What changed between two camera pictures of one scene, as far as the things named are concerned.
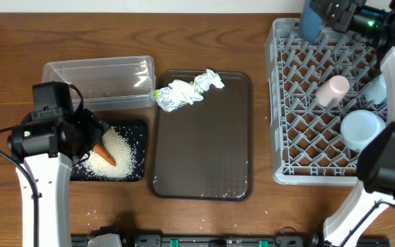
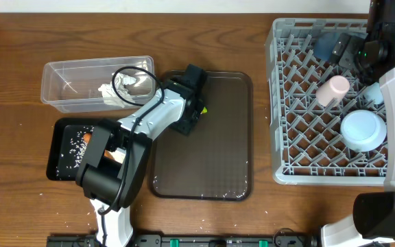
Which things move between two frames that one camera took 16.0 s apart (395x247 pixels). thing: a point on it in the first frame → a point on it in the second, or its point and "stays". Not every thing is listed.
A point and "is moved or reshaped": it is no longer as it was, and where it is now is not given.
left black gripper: x=94 y=126 → x=186 y=126
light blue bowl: x=360 y=127 stays
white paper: x=203 y=81 → x=110 y=97
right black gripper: x=343 y=15 → x=348 y=46
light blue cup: x=376 y=89 stays
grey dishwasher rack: x=307 y=145 stays
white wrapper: x=177 y=93 is moved or reshaped
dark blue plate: x=310 y=22 → x=324 y=46
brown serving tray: x=205 y=150 stays
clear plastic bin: x=112 y=83 stays
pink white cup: x=331 y=92 stays
